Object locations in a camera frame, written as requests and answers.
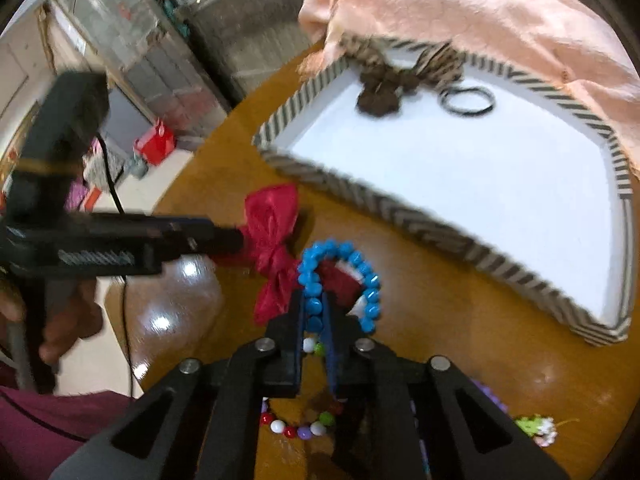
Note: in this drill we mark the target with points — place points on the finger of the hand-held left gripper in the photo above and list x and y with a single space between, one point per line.
210 237

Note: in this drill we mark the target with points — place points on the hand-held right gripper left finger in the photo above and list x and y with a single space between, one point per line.
299 325

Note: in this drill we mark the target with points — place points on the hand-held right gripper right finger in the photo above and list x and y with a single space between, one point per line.
331 340

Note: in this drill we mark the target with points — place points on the red ribbon bow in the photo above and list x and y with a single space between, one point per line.
272 230

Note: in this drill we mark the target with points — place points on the striped tray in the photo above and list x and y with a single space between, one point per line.
450 185

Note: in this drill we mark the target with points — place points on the person's left hand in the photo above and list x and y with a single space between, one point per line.
70 320

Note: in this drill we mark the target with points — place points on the red gift bag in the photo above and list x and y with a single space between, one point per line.
155 145

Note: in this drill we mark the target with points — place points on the glass display cabinet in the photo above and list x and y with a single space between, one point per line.
125 25

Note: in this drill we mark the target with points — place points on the dark brown scrunchie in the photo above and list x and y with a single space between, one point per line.
377 100

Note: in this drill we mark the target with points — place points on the maroon clothing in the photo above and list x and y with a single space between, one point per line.
40 435

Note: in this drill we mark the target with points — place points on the brown polka-dot bow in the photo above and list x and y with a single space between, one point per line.
440 67

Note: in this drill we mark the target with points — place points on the peach cloth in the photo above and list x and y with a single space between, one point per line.
475 5

